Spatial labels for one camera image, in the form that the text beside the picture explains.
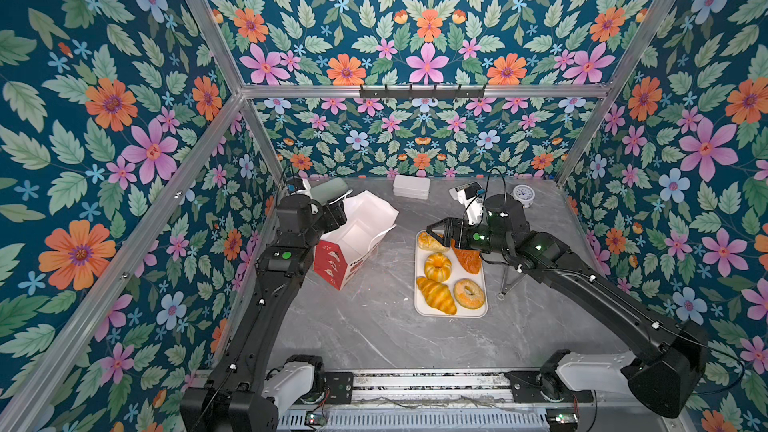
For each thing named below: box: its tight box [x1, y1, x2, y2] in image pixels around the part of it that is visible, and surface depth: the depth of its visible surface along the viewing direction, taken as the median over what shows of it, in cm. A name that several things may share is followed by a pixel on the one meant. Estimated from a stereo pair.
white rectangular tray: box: [415, 229, 489, 319], surface depth 90 cm
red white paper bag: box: [314, 190, 400, 291], surface depth 84 cm
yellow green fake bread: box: [424, 252, 452, 283], surface depth 93 cm
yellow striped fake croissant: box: [416, 276, 457, 315], surface depth 87 cm
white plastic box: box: [393, 175, 431, 200], surface depth 117 cm
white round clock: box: [511, 184, 536, 208], surface depth 113 cm
